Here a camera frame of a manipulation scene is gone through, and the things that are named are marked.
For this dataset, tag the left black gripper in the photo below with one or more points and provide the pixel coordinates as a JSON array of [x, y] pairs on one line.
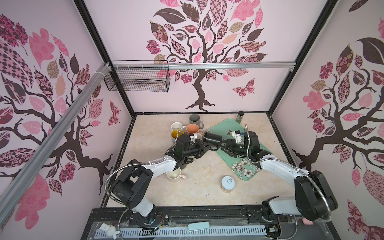
[[200, 145]]

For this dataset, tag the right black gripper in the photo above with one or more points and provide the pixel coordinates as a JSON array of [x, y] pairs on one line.
[[230, 144]]

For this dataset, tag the orange cream scalloped mug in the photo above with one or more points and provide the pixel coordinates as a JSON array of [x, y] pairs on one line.
[[193, 128]]

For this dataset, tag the green floral tray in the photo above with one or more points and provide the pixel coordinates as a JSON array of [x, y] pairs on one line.
[[241, 166]]

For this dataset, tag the dark grey mug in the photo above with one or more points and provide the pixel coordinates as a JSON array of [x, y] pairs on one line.
[[196, 119]]

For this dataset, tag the white ribbed-bottom mug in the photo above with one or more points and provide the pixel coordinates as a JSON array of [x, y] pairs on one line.
[[177, 126]]

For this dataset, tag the pink mug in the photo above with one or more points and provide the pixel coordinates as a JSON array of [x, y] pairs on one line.
[[176, 175]]

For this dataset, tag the black white mug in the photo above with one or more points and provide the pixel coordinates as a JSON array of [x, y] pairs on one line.
[[186, 164]]

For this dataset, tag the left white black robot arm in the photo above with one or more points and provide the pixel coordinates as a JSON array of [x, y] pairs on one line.
[[128, 184]]

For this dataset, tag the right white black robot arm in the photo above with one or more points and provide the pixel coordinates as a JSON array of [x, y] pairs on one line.
[[313, 199]]

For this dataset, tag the light blue eraser block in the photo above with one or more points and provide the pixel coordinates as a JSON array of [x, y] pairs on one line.
[[198, 226]]

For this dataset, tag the pink sponge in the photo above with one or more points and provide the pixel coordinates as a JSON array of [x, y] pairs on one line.
[[307, 222]]

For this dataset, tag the white power plug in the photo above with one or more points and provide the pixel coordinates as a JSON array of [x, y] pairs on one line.
[[110, 230]]

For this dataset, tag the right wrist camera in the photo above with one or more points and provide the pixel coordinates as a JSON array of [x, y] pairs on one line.
[[239, 137]]

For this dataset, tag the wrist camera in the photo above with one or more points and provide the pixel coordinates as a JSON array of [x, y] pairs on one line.
[[193, 139], [239, 137]]

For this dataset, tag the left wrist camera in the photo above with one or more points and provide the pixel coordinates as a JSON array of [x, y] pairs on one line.
[[193, 139]]

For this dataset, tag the black wire basket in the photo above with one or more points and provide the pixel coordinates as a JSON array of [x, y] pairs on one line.
[[139, 76]]

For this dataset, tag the white slotted cable duct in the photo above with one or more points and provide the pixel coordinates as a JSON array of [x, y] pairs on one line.
[[179, 232]]

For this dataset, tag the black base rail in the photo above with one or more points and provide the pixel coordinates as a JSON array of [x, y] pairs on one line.
[[281, 228]]

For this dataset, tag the back aluminium rail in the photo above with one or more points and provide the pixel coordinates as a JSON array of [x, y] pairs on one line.
[[198, 66]]

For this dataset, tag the aluminium rail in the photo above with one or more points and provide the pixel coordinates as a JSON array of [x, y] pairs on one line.
[[12, 195], [198, 66]]

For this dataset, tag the left aluminium rail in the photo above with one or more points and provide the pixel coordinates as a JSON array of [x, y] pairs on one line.
[[12, 195]]

